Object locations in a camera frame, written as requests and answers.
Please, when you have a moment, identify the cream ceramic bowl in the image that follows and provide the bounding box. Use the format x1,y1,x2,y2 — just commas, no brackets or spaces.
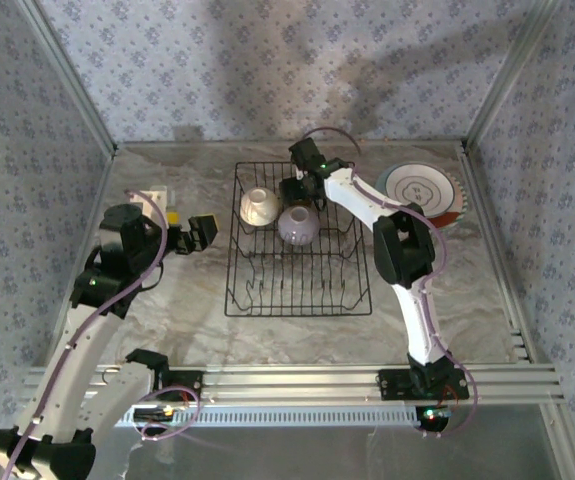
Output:
240,187,282,227

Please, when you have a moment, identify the lavender ceramic bowl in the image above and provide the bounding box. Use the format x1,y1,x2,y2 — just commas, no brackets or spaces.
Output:
277,205,318,247

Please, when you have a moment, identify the black wire dish rack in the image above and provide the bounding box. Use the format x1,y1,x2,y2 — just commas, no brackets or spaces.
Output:
224,160,373,318

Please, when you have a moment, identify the blue beige red plate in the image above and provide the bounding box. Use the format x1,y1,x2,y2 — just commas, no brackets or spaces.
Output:
374,162,468,232

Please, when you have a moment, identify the small LED circuit board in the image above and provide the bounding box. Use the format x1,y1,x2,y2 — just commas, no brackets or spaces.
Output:
414,405,452,435
133,407,178,425

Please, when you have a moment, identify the aluminium side rail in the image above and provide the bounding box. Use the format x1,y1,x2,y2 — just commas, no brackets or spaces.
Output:
86,144,121,226
459,142,536,364

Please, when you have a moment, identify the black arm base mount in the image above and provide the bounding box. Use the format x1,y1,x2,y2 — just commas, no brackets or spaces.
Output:
154,368,204,401
377,368,470,402

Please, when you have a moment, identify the aluminium corner post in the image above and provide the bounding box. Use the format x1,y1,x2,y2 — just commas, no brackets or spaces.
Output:
464,0,566,149
16,0,119,154

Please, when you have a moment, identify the long aluminium base rail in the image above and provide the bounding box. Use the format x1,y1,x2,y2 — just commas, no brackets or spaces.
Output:
24,364,566,406

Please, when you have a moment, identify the white slotted cable duct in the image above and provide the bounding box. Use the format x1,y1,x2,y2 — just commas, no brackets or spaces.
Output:
116,405,421,428

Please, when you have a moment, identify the aluminium frame bar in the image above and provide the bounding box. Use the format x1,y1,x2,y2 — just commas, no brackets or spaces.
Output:
541,403,575,480

